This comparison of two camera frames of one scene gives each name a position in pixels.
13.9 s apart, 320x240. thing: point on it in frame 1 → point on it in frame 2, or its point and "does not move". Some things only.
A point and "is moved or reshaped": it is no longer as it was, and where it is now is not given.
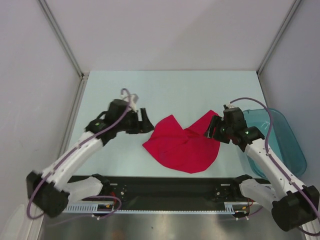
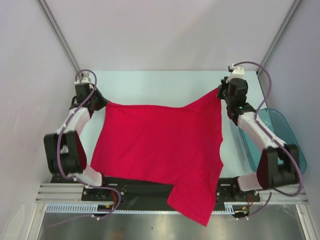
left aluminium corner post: x=63 y=39 does not move
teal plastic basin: x=282 y=142 does not move
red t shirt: x=190 y=150 is moved or reshaped
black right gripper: x=215 y=122 → x=224 y=84
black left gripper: x=136 y=128 → x=103 y=101
